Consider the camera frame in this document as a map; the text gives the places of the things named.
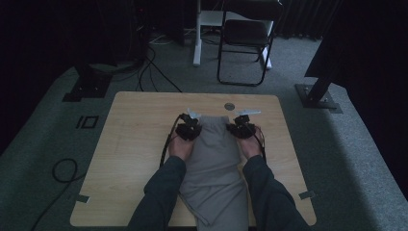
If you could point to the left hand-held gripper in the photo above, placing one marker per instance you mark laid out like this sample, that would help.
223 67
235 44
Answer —
187 130

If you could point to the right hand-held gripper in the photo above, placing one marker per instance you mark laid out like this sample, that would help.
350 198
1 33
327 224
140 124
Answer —
242 128

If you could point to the person's left hand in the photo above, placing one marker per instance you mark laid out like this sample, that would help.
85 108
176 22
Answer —
180 148

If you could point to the person's right hand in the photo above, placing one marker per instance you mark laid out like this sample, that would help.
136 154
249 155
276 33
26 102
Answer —
250 147

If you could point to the round grey table grommet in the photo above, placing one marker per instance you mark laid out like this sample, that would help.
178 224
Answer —
229 106

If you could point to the slanted black metal stand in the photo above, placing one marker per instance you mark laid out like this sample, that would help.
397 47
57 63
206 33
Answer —
317 93

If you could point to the grey tape piece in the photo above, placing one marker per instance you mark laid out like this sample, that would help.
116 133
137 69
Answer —
82 198
307 195

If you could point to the black folding chair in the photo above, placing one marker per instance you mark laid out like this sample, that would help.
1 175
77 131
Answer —
245 35

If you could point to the black metal stand base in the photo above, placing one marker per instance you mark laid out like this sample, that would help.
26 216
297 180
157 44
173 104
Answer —
88 86

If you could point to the black curtain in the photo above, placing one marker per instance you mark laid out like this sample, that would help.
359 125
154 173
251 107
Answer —
369 48

